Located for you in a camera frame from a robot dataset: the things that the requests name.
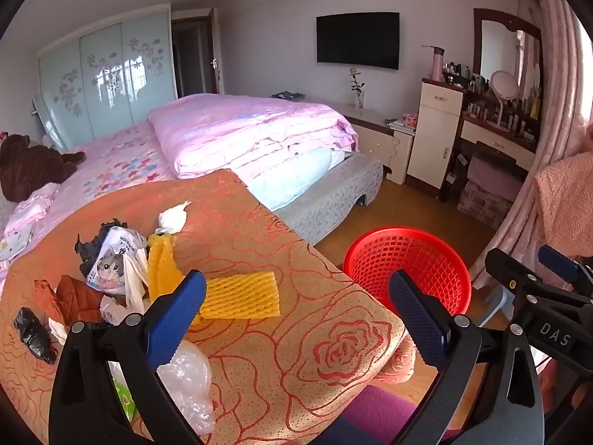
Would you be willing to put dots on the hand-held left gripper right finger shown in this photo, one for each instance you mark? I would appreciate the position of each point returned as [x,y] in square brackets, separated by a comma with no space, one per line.
[417,320]

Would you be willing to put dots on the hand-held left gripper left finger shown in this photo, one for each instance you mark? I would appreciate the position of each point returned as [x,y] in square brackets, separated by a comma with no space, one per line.
[178,320]

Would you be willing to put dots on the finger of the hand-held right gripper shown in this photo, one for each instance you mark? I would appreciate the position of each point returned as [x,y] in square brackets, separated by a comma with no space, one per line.
[509,271]
[558,262]

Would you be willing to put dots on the clear plastic bag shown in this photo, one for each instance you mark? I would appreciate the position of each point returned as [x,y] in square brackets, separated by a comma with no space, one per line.
[187,375]

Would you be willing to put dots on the yellow foam fruit net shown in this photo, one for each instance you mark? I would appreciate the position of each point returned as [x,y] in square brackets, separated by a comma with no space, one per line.
[241,294]
[162,264]

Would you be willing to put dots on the red plastic basket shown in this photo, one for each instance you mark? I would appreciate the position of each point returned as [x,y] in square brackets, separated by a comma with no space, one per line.
[417,250]

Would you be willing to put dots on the cat print packet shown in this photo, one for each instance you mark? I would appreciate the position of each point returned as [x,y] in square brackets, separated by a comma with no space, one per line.
[113,262]

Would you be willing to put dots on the green white packet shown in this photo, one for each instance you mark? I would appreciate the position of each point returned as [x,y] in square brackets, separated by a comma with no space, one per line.
[123,394]

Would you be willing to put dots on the white tissue wad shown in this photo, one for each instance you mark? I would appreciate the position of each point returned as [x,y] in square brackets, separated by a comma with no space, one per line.
[172,217]

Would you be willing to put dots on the brown plastic bag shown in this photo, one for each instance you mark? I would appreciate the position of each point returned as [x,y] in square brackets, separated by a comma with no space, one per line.
[74,299]

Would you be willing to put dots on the black plastic bag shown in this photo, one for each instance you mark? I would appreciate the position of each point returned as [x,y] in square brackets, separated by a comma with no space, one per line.
[90,252]

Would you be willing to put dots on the small white tissue scrap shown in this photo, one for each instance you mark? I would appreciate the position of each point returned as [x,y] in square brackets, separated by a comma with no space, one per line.
[58,331]

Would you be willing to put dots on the small black wrapper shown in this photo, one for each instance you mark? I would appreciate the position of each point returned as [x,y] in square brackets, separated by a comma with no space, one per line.
[34,338]

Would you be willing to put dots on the grey-blue plastic stool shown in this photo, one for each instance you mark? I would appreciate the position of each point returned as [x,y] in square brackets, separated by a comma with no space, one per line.
[493,303]

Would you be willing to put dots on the salmon knit towel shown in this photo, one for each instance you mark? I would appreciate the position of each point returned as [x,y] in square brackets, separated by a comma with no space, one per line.
[570,204]

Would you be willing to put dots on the storage crate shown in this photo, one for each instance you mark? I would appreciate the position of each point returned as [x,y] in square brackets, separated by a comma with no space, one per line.
[484,206]

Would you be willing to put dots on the mauve stool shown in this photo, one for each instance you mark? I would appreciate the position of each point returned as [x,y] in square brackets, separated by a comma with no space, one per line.
[495,176]

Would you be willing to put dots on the purple cushion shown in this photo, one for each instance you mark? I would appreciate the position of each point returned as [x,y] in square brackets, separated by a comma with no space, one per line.
[375,410]

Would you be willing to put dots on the orange rose-pattern blanket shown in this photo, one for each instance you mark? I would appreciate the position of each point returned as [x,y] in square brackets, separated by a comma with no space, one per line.
[278,357]

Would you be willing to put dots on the dressing table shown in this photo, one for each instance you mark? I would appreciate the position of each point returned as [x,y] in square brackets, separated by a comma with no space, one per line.
[500,136]

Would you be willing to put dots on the cream tall cabinet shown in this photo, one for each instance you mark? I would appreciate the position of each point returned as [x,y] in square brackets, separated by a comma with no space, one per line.
[435,134]

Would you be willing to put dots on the grey fabric bed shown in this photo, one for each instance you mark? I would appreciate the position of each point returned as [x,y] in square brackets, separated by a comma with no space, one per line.
[324,194]

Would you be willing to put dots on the pink curtain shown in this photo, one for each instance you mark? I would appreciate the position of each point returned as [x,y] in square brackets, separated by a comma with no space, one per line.
[556,102]

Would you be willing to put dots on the pink floral bed sheet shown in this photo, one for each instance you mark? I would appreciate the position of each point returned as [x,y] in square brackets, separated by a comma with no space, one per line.
[116,167]

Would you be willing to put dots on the pink printed cloth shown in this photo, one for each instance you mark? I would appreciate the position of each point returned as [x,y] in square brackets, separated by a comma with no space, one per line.
[25,222]

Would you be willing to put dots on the pink trinket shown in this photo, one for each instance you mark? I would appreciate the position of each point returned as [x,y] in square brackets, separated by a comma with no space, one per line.
[409,119]

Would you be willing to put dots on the stack of papers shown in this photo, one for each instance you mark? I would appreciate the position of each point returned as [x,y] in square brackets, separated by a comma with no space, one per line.
[398,126]

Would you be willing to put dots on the cream low cabinet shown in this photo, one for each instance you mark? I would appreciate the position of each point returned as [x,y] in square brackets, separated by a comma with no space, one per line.
[375,141]

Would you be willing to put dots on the round makeup mirror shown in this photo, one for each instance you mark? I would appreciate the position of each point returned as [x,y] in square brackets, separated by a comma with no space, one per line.
[505,85]

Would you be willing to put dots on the light blue pillow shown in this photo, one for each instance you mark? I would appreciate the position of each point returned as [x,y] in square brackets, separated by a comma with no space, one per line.
[296,176]

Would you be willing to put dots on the row of cosmetic bottles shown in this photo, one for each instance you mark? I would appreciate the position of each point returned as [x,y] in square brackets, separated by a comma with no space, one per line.
[477,85]

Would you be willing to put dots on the pink quilt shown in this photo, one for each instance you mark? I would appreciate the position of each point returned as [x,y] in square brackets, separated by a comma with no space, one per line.
[250,134]

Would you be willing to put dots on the brown teddy bear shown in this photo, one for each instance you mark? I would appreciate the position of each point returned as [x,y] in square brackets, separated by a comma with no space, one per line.
[28,167]

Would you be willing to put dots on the dressing table mirror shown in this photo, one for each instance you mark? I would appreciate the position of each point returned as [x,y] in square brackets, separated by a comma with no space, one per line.
[500,51]

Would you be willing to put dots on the pink bottle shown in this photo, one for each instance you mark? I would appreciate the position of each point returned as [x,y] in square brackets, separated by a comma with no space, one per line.
[436,65]

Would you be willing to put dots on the glass vase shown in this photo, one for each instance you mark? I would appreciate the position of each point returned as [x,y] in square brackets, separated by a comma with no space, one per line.
[359,101]

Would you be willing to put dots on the pink rose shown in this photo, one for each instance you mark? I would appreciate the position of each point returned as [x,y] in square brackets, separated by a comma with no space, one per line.
[355,74]

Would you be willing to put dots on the glass door wardrobe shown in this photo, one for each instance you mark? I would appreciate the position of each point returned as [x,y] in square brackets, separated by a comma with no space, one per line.
[106,74]

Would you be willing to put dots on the wooden door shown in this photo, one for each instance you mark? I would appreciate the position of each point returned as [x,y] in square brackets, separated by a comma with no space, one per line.
[217,51]

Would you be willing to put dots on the wall television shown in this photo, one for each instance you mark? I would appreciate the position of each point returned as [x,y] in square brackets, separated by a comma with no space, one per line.
[356,41]

